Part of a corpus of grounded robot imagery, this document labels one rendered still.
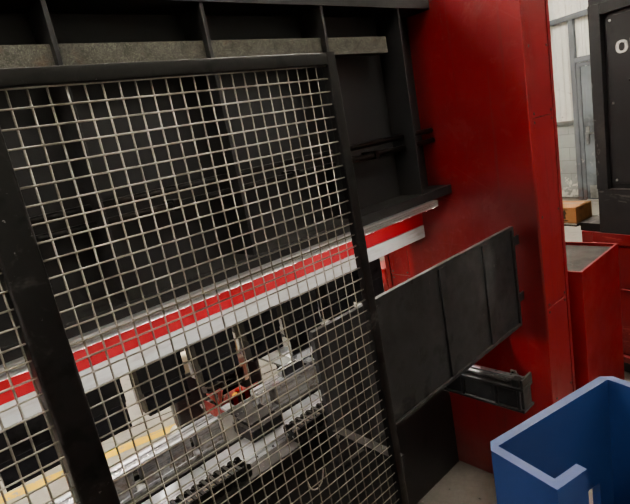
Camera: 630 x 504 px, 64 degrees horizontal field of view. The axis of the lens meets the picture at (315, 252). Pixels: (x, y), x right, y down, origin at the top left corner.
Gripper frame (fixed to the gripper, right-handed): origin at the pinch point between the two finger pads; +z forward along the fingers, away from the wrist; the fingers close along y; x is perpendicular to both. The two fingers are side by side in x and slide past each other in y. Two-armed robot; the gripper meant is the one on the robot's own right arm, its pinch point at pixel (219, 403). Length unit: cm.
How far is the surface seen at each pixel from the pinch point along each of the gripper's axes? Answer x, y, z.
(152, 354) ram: -40, 53, -38
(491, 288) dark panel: 77, 100, -10
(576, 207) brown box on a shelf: 237, 79, -13
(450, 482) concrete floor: 87, 32, 89
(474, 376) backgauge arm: 59, 91, 18
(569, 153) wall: 793, -117, -34
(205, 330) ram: -21, 54, -38
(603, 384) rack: -81, 200, -46
